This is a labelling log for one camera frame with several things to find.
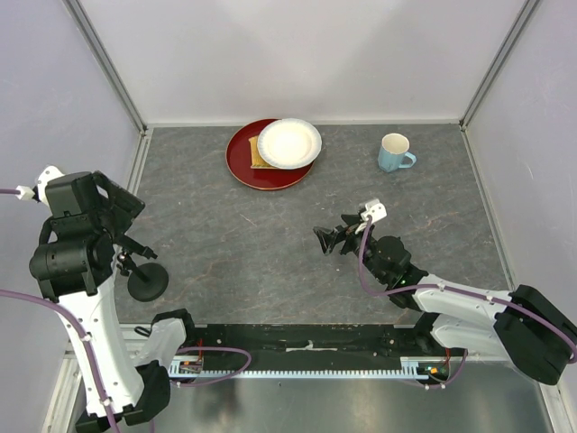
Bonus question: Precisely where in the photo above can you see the black phone stand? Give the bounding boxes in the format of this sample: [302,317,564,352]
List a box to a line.
[115,235,169,302]

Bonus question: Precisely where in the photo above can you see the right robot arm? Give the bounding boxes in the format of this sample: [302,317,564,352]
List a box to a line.
[313,215,576,385]

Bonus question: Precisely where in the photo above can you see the light blue mug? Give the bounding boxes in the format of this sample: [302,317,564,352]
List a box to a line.
[378,133,417,173]

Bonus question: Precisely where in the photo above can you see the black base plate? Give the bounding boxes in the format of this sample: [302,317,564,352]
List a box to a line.
[186,324,446,372]

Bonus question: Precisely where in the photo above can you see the white paper plate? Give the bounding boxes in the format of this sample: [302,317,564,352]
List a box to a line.
[257,118,323,170]

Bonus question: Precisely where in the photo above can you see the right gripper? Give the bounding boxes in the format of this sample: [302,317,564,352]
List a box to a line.
[313,214,387,283]

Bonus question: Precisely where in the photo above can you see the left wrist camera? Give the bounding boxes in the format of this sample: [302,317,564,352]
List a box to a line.
[16,165,64,206]

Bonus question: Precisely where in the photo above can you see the red round tray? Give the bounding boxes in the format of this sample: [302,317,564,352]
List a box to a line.
[225,118,314,191]

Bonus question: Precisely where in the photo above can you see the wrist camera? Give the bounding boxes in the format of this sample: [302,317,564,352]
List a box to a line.
[355,198,388,234]
[16,165,64,206]

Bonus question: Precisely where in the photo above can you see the grey cable duct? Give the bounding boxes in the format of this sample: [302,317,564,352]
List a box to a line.
[168,356,450,382]

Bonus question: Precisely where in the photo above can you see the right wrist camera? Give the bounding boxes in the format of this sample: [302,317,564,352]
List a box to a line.
[355,198,388,234]

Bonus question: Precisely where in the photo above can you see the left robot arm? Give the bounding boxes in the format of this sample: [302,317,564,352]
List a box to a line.
[29,166,198,432]

